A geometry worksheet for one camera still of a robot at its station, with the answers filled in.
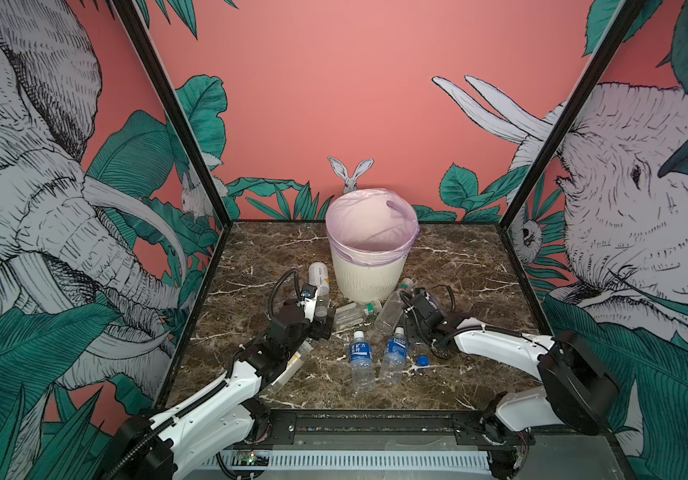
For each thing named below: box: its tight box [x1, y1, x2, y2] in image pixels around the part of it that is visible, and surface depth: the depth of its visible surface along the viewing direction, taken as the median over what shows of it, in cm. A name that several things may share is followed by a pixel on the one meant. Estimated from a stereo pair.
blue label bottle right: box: [380, 326, 409, 386], surface depth 85 cm
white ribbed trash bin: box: [325, 220, 421, 302], surface depth 83 cm
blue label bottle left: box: [349, 330, 375, 393], surface depth 83 cm
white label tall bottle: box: [308, 261, 330, 317], surface depth 100 cm
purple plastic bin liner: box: [326, 188, 420, 267], surface depth 92 cm
